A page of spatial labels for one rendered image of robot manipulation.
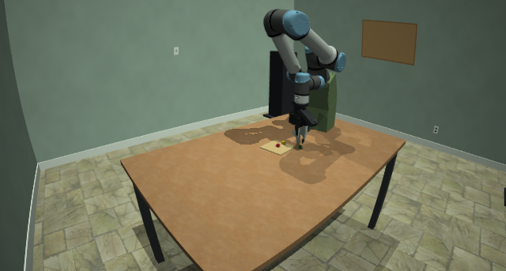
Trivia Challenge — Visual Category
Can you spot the translucent tan mat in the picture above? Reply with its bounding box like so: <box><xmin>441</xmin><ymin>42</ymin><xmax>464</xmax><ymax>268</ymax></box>
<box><xmin>260</xmin><ymin>140</ymin><xmax>296</xmax><ymax>155</ymax></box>

